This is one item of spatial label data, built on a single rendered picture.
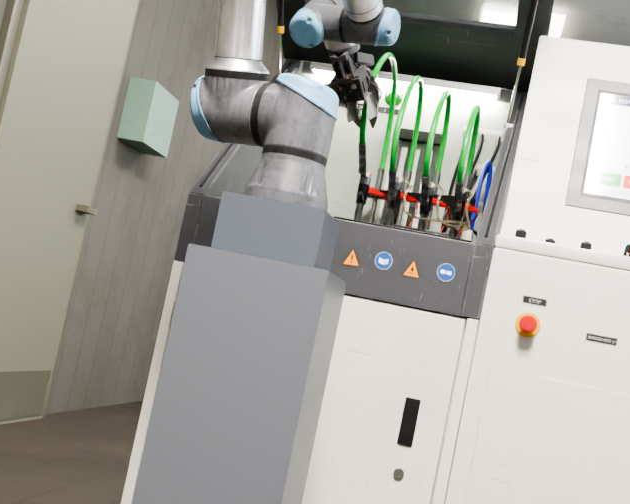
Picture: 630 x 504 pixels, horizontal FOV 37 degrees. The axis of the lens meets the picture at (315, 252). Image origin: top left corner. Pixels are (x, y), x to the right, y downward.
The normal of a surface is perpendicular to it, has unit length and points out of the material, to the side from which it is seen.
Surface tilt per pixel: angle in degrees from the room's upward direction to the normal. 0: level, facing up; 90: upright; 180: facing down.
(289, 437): 90
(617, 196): 76
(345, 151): 90
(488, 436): 90
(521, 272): 90
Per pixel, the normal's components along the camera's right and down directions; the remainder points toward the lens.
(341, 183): -0.20, -0.12
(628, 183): -0.15, -0.35
